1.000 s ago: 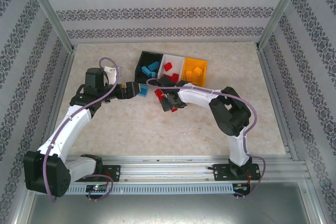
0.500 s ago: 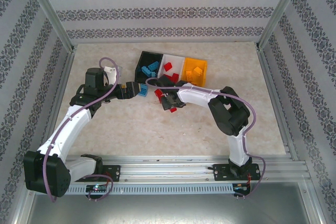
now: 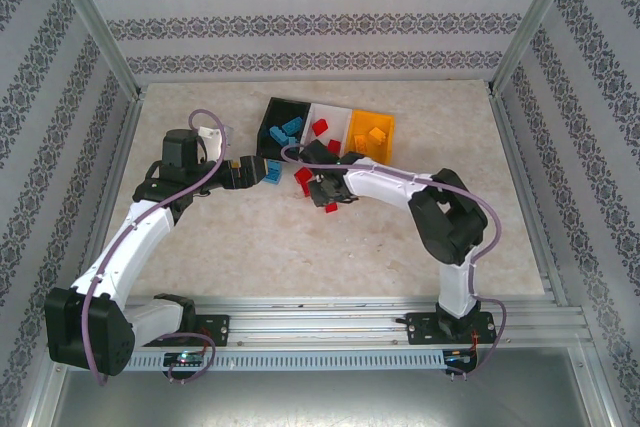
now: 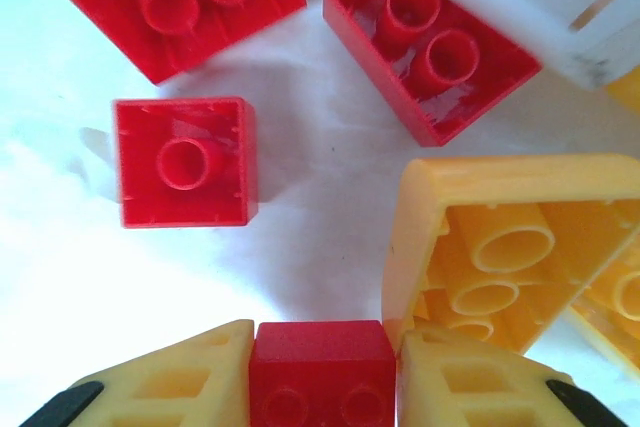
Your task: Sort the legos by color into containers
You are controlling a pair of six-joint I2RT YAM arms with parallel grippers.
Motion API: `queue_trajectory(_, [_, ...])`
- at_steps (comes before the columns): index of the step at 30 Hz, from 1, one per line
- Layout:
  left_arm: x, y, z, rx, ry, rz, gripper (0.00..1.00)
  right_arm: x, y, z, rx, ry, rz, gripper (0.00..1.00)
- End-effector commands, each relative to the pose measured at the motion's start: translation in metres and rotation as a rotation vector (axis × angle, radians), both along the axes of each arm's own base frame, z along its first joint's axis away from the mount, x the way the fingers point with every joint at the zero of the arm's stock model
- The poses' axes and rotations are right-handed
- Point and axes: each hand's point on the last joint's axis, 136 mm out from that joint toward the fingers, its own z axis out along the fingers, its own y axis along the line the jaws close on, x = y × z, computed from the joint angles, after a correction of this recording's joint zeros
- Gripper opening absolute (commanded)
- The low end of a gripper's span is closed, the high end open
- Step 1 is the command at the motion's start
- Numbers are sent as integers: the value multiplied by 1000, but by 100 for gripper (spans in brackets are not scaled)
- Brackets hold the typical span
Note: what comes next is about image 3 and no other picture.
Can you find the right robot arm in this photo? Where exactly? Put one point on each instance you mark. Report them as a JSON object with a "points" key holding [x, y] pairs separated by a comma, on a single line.
{"points": [[380, 184]]}

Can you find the small circuit board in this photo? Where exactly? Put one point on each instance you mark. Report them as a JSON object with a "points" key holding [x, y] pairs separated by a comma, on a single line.
{"points": [[185, 359], [457, 357]]}

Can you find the aluminium frame post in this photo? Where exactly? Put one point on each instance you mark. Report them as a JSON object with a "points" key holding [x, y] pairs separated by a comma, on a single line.
{"points": [[540, 12], [90, 12]]}

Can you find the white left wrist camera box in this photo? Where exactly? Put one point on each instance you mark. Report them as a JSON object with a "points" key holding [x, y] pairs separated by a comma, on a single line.
{"points": [[210, 139]]}

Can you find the black plastic bin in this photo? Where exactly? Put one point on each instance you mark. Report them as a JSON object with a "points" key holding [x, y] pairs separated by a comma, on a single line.
{"points": [[270, 119]]}

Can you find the red lego brick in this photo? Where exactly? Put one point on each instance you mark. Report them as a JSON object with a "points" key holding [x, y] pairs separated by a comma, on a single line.
{"points": [[334, 146], [331, 208], [320, 127], [305, 189], [302, 175]]}

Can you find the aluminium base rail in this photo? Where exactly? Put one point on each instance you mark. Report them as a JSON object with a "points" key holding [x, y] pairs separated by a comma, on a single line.
{"points": [[325, 322]]}

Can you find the yellow plastic bin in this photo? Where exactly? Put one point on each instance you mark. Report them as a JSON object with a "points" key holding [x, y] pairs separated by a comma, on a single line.
{"points": [[370, 122]]}

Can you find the yellow curved lego brick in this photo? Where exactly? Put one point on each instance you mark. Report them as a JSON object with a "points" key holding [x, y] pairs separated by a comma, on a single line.
{"points": [[359, 143]]}

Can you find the aluminium side rail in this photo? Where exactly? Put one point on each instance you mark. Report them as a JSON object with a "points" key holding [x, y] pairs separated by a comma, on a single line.
{"points": [[525, 187]]}

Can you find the white plastic bin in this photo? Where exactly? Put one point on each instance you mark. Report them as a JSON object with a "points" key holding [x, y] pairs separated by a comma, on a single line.
{"points": [[332, 117]]}

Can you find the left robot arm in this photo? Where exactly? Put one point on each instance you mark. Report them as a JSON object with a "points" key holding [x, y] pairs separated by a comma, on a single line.
{"points": [[130, 242]]}

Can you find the small blue lego brick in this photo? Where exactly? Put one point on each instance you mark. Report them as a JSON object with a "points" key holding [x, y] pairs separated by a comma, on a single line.
{"points": [[292, 141]]}

